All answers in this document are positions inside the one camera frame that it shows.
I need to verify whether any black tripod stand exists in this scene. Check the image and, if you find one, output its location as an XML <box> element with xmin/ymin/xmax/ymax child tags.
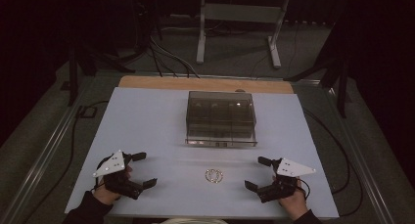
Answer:
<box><xmin>283</xmin><ymin>8</ymin><xmax>350</xmax><ymax>119</ymax></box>
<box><xmin>66</xmin><ymin>37</ymin><xmax>137</xmax><ymax>108</ymax></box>

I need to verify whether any metal floor rail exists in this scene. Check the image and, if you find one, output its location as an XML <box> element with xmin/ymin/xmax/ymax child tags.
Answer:
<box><xmin>324</xmin><ymin>86</ymin><xmax>396</xmax><ymax>224</ymax></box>
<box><xmin>0</xmin><ymin>76</ymin><xmax>96</xmax><ymax>224</ymax></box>

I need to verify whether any bundle of floor cables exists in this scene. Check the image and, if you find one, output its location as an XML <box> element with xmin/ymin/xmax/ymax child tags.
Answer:
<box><xmin>149</xmin><ymin>36</ymin><xmax>201</xmax><ymax>79</ymax></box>

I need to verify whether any long black cable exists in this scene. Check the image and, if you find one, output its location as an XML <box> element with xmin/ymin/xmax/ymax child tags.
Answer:
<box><xmin>302</xmin><ymin>108</ymin><xmax>364</xmax><ymax>218</ymax></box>

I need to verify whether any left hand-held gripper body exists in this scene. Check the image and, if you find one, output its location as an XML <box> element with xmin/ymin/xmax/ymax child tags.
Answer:
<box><xmin>92</xmin><ymin>150</ymin><xmax>145</xmax><ymax>201</ymax></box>

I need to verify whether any clear plastic drawer box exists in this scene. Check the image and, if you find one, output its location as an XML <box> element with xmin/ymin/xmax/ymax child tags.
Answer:
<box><xmin>185</xmin><ymin>90</ymin><xmax>258</xmax><ymax>149</ymax></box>

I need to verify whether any grey metal stand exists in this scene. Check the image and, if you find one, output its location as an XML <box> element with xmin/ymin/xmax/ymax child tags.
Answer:
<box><xmin>195</xmin><ymin>0</ymin><xmax>293</xmax><ymax>69</ymax></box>

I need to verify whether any person's left hand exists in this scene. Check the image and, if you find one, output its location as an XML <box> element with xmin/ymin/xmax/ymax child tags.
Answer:
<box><xmin>93</xmin><ymin>183</ymin><xmax>124</xmax><ymax>206</ymax></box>

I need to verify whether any black cable with square plug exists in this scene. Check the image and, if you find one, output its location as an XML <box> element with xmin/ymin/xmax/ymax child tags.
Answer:
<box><xmin>21</xmin><ymin>100</ymin><xmax>110</xmax><ymax>224</ymax></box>

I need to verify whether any person's white clothing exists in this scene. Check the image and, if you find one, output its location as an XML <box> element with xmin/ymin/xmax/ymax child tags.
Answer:
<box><xmin>152</xmin><ymin>217</ymin><xmax>230</xmax><ymax>224</ymax></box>

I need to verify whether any person's right hand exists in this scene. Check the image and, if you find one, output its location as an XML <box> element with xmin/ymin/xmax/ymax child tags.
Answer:
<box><xmin>277</xmin><ymin>189</ymin><xmax>310</xmax><ymax>222</ymax></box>

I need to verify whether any beaded bracelet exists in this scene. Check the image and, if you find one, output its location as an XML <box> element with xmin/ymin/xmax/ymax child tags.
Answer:
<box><xmin>204</xmin><ymin>167</ymin><xmax>225</xmax><ymax>185</ymax></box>

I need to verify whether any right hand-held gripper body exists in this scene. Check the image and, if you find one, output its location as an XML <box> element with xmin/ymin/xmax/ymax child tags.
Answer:
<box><xmin>256</xmin><ymin>157</ymin><xmax>317</xmax><ymax>204</ymax></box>

